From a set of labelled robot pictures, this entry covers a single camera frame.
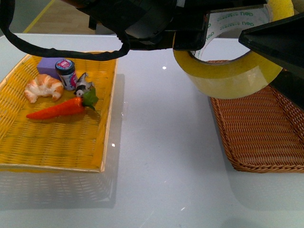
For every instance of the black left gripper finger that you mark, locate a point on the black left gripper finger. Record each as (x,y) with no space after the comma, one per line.
(190,31)

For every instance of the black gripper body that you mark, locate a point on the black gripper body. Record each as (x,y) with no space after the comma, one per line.
(148,23)

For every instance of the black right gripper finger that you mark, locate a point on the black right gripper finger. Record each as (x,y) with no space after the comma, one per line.
(281,42)

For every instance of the clear packing tape roll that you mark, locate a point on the clear packing tape roll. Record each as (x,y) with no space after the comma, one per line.
(245,74)

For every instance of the brown wicker basket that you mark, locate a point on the brown wicker basket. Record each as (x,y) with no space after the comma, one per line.
(262,132)

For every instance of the yellow woven basket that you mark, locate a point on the yellow woven basket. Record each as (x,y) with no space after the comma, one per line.
(67,143)

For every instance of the black white animal figurine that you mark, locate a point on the black white animal figurine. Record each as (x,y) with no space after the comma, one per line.
(82,86)

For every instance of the small dark labelled jar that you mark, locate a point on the small dark labelled jar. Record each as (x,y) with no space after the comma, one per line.
(66,70)

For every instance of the orange toy carrot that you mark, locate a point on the orange toy carrot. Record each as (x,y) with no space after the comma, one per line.
(76,105)

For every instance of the purple foam block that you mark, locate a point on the purple foam block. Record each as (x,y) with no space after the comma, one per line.
(47,66)

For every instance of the toy croissant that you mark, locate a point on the toy croissant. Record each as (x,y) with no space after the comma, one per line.
(43,85)

